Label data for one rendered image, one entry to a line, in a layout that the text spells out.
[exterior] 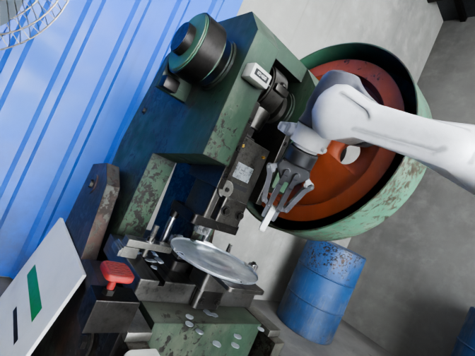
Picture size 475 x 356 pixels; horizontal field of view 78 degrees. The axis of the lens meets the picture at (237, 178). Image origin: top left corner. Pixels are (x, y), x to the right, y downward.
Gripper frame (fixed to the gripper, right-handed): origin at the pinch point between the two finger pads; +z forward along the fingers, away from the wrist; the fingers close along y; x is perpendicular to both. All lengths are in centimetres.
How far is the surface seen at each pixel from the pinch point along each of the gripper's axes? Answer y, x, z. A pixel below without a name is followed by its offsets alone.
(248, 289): 3.9, -5.6, 18.5
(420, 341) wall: 228, 209, 145
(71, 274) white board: -46, -2, 46
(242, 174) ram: -11.6, 19.0, -1.1
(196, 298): -7.3, -3.8, 30.5
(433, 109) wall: 163, 361, -80
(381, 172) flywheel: 29.1, 30.1, -19.2
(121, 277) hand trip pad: -22.8, -25.2, 14.3
